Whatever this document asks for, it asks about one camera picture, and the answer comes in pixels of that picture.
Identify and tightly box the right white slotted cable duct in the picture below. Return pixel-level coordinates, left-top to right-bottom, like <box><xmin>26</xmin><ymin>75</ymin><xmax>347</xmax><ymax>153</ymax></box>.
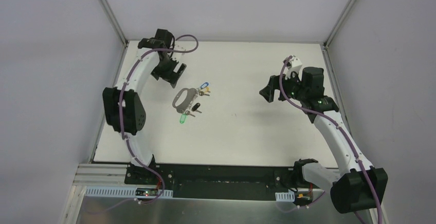
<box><xmin>275</xmin><ymin>191</ymin><xmax>295</xmax><ymax>202</ymax></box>

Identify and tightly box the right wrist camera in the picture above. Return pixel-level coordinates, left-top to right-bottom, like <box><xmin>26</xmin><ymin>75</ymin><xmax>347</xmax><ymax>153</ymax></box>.
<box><xmin>283</xmin><ymin>55</ymin><xmax>302</xmax><ymax>79</ymax></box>

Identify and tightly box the green tagged key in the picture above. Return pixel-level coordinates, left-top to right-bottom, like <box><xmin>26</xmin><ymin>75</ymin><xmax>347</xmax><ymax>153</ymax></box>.
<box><xmin>179</xmin><ymin>110</ymin><xmax>196</xmax><ymax>124</ymax></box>

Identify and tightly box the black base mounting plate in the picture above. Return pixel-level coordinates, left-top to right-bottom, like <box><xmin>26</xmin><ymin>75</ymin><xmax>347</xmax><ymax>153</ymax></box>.
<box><xmin>124</xmin><ymin>161</ymin><xmax>317</xmax><ymax>201</ymax></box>

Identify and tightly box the left white slotted cable duct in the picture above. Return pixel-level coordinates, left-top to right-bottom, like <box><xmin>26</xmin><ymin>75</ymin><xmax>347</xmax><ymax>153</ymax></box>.
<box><xmin>84</xmin><ymin>186</ymin><xmax>173</xmax><ymax>199</ymax></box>

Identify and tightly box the metal keyring carabiner plate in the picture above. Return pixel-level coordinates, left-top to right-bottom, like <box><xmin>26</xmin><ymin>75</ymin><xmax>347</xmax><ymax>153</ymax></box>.
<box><xmin>172</xmin><ymin>88</ymin><xmax>198</xmax><ymax>114</ymax></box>

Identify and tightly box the white slotted cable duct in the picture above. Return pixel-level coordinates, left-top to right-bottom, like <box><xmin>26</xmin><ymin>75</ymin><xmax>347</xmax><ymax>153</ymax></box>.
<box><xmin>275</xmin><ymin>191</ymin><xmax>295</xmax><ymax>202</ymax></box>
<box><xmin>84</xmin><ymin>186</ymin><xmax>173</xmax><ymax>199</ymax></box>

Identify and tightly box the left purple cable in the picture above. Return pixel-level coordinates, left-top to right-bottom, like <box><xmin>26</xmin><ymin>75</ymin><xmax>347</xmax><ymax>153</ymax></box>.
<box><xmin>117</xmin><ymin>34</ymin><xmax>199</xmax><ymax>205</ymax></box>

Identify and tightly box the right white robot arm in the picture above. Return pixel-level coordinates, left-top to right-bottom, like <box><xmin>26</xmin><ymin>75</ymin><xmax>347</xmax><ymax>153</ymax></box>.
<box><xmin>259</xmin><ymin>67</ymin><xmax>388</xmax><ymax>218</ymax></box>

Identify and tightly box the black tagged key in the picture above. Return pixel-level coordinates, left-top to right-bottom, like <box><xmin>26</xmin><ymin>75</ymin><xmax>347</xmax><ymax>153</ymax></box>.
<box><xmin>191</xmin><ymin>103</ymin><xmax>202</xmax><ymax>114</ymax></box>

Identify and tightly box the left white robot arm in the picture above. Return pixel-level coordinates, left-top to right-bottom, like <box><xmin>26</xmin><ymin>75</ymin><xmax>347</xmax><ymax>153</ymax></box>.
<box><xmin>102</xmin><ymin>29</ymin><xmax>186</xmax><ymax>185</ymax></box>

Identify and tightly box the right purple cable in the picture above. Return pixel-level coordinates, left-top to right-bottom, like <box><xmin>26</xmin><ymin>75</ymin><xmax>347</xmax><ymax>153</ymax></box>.
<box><xmin>278</xmin><ymin>55</ymin><xmax>384</xmax><ymax>224</ymax></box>

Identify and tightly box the purple cable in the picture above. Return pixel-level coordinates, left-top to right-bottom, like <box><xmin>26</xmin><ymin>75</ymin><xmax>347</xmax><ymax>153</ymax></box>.
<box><xmin>117</xmin><ymin>34</ymin><xmax>199</xmax><ymax>205</ymax></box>
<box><xmin>278</xmin><ymin>55</ymin><xmax>384</xmax><ymax>224</ymax></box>

